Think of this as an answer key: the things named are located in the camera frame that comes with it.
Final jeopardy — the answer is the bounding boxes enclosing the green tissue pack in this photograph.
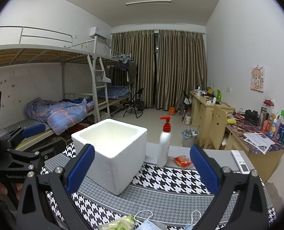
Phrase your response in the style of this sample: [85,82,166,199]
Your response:
[98,215,135,230]

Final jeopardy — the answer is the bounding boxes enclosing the blue face mask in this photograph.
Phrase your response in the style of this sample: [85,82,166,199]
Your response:
[134,210,167,230]
[184,210,202,230]

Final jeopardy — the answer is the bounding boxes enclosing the left hand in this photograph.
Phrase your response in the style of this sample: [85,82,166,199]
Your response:
[0,182,23,201]

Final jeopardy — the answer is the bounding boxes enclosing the blue plaid quilt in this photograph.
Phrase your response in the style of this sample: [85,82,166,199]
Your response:
[24,98,95,135]

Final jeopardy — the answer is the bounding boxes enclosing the white remote control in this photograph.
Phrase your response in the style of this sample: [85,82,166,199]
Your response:
[231,150,249,174]

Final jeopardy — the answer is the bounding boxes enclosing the wooden desk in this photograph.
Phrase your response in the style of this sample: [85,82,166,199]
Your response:
[190,92,284,182]

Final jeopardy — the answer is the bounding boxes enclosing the white paper sheets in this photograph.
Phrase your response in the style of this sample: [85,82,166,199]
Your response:
[243,132,274,154]

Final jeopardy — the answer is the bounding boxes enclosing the red snack packet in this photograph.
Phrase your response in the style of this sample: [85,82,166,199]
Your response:
[173,155,194,169]

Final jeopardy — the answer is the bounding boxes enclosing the metal bunk bed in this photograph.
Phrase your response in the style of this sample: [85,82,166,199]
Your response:
[0,34,130,151]

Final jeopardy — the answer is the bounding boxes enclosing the houndstooth table cloth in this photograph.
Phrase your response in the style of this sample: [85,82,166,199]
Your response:
[39,141,277,230]

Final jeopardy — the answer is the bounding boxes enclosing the white foam box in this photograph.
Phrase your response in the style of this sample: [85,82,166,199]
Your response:
[71,119,147,195]

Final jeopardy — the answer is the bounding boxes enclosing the blue trash bin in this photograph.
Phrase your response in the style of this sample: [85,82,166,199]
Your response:
[181,129,199,147]

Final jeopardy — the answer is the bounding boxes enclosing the wooden smiley chair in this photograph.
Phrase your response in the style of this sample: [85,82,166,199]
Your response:
[200,105,227,150]

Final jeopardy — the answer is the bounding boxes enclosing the white red pump bottle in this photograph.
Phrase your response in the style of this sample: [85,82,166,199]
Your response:
[156,116,171,168]

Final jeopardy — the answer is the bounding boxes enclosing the black folding chair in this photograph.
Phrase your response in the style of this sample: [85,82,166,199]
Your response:
[123,88,144,118]

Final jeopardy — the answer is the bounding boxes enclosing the white air conditioner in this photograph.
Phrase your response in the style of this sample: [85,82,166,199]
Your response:
[90,26,108,41]

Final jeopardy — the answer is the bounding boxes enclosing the orange box on floor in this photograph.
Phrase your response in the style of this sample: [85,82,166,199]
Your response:
[168,106,176,116]

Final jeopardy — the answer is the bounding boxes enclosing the anime girl poster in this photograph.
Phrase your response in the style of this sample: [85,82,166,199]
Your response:
[250,65,265,92]

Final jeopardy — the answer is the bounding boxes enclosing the brown curtains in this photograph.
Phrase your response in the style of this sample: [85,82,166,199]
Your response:
[111,30,207,111]

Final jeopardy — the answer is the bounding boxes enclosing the ceiling tube light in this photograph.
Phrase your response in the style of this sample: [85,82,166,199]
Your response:
[125,0,172,6]

